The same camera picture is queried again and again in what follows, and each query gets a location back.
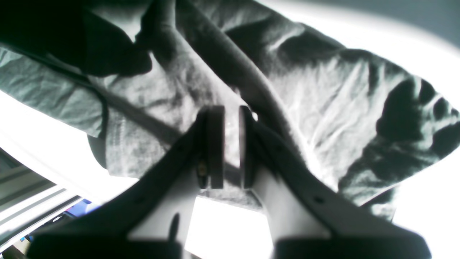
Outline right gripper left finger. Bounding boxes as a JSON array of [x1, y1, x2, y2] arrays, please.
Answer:
[[27, 105, 225, 259]]

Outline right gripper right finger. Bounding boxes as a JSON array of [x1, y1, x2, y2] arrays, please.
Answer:
[[239, 106, 432, 259]]

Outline dark grey T-shirt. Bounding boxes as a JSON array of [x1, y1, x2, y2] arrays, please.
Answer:
[[1, 0, 459, 220]]

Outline blue box under table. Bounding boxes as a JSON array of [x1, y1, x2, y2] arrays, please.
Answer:
[[65, 199, 100, 218]]

